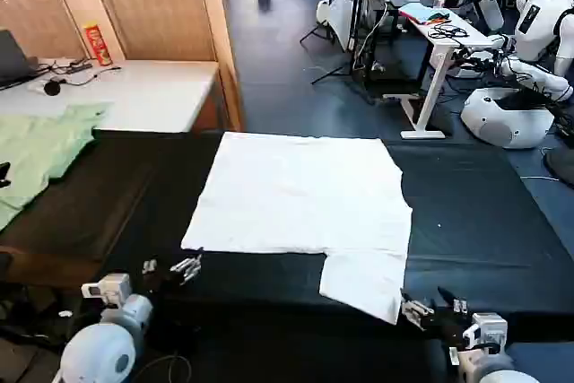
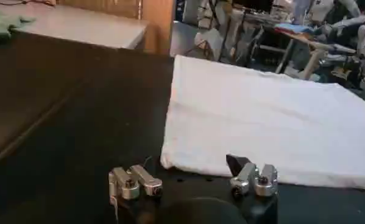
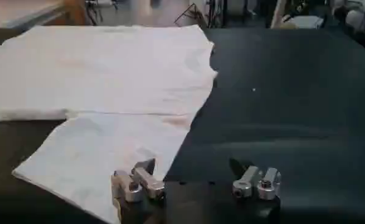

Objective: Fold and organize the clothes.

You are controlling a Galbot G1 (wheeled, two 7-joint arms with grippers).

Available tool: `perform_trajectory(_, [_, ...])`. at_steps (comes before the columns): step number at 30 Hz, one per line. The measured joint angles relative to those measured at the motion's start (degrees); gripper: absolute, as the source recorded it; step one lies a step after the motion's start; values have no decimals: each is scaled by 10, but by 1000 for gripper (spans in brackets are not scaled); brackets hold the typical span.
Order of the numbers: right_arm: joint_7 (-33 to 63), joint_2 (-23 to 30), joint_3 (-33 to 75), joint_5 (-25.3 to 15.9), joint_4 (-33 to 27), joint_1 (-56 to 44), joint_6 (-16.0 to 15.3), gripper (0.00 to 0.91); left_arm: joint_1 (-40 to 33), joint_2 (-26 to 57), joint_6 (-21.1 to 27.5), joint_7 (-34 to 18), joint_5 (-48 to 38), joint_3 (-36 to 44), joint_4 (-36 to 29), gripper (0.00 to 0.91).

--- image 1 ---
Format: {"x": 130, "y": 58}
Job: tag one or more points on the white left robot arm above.
{"x": 103, "y": 347}

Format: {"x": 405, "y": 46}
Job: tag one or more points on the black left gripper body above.
{"x": 160, "y": 285}

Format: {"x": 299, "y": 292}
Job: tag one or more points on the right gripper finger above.
{"x": 417, "y": 309}
{"x": 453, "y": 301}

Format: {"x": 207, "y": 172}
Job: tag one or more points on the pale green shirt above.
{"x": 40, "y": 150}

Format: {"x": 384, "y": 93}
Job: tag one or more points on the red chips can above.
{"x": 98, "y": 44}

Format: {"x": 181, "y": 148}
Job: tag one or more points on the blue cloth pile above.
{"x": 419, "y": 13}

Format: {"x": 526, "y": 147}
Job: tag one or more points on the white bag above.
{"x": 341, "y": 20}

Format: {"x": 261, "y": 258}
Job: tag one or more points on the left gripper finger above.
{"x": 188, "y": 268}
{"x": 150, "y": 266}

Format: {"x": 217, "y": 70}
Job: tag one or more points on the small black clamp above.
{"x": 3, "y": 174}

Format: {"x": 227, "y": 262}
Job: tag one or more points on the white standing desk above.
{"x": 437, "y": 60}

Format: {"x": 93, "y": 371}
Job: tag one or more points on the white side table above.
{"x": 148, "y": 96}

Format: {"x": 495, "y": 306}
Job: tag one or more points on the dark grey laptop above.
{"x": 13, "y": 62}

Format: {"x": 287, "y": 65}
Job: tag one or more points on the black power strip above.
{"x": 77, "y": 67}

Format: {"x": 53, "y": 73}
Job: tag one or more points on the small black round device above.
{"x": 52, "y": 86}

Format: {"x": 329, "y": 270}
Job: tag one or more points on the wooden partition with blinds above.
{"x": 152, "y": 2}

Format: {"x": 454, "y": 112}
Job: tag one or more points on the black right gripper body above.
{"x": 446, "y": 322}

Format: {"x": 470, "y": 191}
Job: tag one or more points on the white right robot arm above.
{"x": 486, "y": 351}

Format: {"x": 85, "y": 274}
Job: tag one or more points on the white shirt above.
{"x": 300, "y": 203}

